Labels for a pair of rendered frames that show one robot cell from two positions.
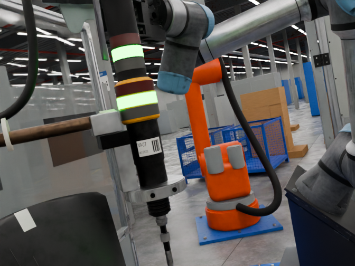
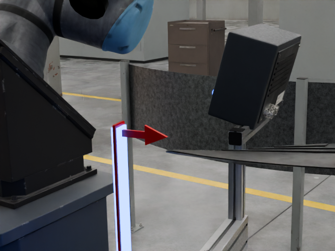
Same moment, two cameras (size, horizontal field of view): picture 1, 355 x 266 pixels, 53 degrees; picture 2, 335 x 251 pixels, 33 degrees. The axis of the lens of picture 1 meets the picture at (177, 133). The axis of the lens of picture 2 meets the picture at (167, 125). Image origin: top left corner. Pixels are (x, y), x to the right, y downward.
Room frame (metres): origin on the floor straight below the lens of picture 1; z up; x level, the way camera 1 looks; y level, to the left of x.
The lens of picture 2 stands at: (0.59, 0.58, 1.35)
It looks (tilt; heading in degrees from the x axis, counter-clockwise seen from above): 14 degrees down; 277
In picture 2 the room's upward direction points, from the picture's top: 1 degrees counter-clockwise
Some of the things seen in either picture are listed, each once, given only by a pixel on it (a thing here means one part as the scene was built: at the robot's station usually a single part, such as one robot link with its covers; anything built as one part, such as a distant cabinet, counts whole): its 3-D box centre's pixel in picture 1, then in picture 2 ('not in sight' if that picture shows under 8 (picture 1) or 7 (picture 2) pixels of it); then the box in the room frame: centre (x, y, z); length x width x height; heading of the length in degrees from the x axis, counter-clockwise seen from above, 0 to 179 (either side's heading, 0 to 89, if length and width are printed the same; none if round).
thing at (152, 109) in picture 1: (139, 112); not in sight; (0.40, 0.04, 1.54); 0.04 x 0.04 x 0.01
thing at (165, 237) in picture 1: (166, 243); not in sight; (0.40, 0.04, 1.39); 0.01 x 0.01 x 0.05
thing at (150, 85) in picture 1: (134, 88); not in sight; (0.40, 0.04, 1.57); 0.04 x 0.04 x 0.01
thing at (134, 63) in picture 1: (130, 66); not in sight; (0.40, 0.04, 1.59); 0.03 x 0.03 x 0.01
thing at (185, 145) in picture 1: (209, 152); not in sight; (7.67, -0.60, 0.49); 1.27 x 0.88 x 0.98; 151
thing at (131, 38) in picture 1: (125, 42); not in sight; (0.40, 0.04, 1.62); 0.03 x 0.03 x 0.01
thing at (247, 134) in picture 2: not in sight; (250, 125); (0.56, -0.67, 1.04); 0.24 x 0.03 x 0.03; 73
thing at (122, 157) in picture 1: (138, 152); not in sight; (0.39, 0.05, 1.50); 0.09 x 0.07 x 0.10; 108
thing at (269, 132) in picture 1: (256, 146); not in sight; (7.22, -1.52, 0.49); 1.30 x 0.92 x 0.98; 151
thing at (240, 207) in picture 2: not in sight; (237, 174); (0.59, -0.57, 0.96); 0.03 x 0.03 x 0.20; 73
